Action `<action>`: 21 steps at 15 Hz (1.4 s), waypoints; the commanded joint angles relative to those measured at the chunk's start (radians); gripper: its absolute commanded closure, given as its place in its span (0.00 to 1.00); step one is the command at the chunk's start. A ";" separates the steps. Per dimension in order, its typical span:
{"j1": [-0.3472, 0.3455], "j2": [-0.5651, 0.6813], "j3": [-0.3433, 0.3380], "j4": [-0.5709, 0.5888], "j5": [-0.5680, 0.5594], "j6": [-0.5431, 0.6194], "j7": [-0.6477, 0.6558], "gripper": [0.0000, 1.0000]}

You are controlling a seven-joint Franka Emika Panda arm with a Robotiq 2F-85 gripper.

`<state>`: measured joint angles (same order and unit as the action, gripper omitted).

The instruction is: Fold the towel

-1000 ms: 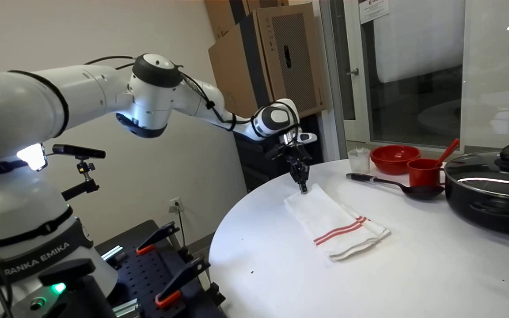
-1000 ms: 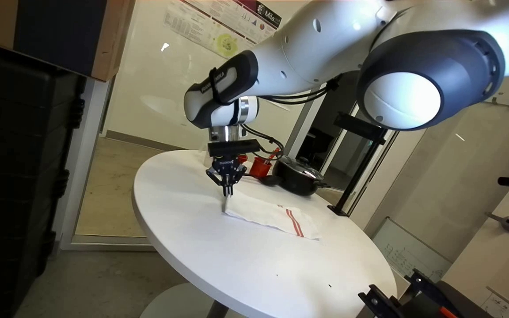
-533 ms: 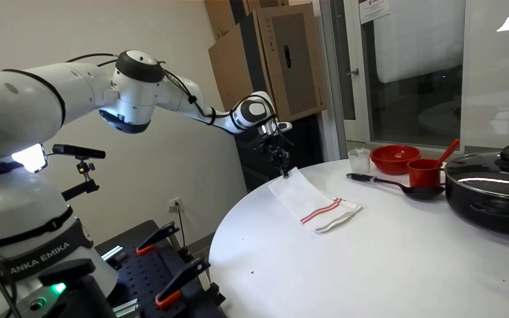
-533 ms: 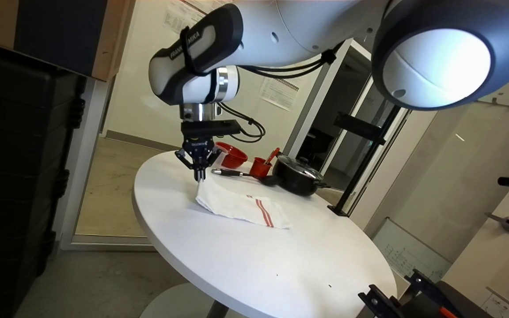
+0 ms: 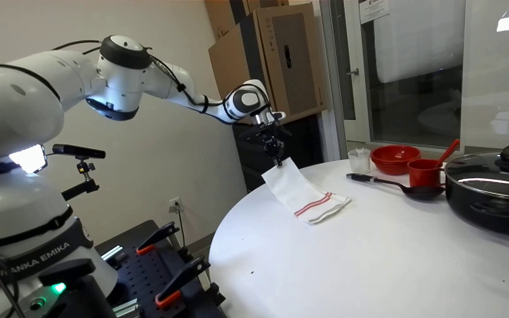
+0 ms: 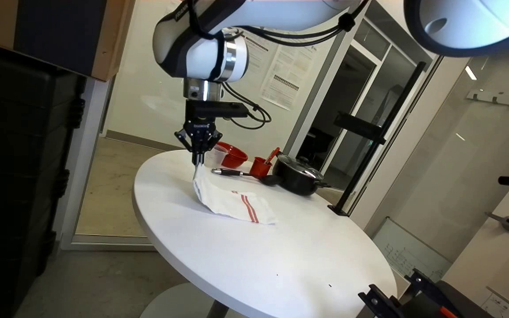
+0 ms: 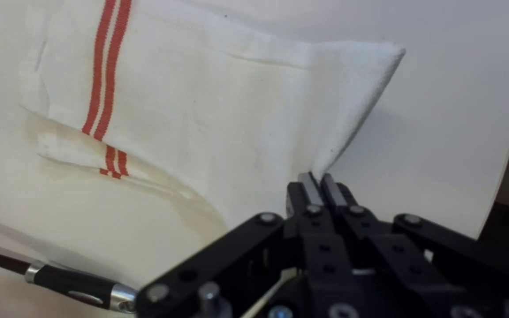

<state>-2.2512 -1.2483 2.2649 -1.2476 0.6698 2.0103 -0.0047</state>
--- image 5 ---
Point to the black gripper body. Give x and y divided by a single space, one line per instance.
273 128

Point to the white towel with red stripes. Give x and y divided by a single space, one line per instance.
292 187

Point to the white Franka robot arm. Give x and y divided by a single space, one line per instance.
18 98

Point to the black cabinet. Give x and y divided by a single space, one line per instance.
255 169

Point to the clear plastic cup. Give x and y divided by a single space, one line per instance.
359 160

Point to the plain brown cardboard box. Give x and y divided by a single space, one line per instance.
230 58

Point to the large cardboard box dark print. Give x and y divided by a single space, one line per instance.
292 35

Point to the red bowl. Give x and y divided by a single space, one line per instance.
395 159

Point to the small stacked cardboard box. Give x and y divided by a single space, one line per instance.
222 14

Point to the red measuring cup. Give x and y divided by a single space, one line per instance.
425 173

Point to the black spatula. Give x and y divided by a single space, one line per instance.
423 190

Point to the white paper door sign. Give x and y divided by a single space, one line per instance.
374 8

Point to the dark blue workbench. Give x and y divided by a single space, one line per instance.
142 275

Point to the black cooking pot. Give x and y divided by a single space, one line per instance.
490 213

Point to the glass door white frame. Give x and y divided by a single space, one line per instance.
336 70

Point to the white wall outlet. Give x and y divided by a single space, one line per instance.
176 203

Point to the black camera on mount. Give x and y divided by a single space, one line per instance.
78 151

